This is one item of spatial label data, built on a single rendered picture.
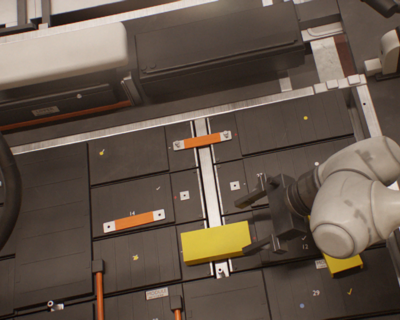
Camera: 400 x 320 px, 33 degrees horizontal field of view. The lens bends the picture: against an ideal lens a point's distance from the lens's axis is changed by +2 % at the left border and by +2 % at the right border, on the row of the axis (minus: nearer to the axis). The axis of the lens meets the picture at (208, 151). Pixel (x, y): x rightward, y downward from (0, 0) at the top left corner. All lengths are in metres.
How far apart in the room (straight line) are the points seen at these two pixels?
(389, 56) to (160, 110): 0.62
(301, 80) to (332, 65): 0.98
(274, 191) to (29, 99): 0.71
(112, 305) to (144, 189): 0.29
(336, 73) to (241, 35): 1.29
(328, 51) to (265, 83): 1.30
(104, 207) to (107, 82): 0.32
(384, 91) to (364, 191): 0.74
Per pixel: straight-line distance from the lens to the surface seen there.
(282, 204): 1.43
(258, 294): 1.53
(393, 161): 1.30
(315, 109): 1.72
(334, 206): 1.17
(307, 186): 1.37
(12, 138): 1.90
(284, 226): 1.41
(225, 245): 1.56
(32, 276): 1.68
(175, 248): 1.60
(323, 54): 3.06
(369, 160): 1.30
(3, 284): 1.71
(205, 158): 1.71
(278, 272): 1.55
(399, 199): 1.20
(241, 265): 1.57
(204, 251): 1.56
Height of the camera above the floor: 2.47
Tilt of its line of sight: 60 degrees down
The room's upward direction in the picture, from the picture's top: 19 degrees counter-clockwise
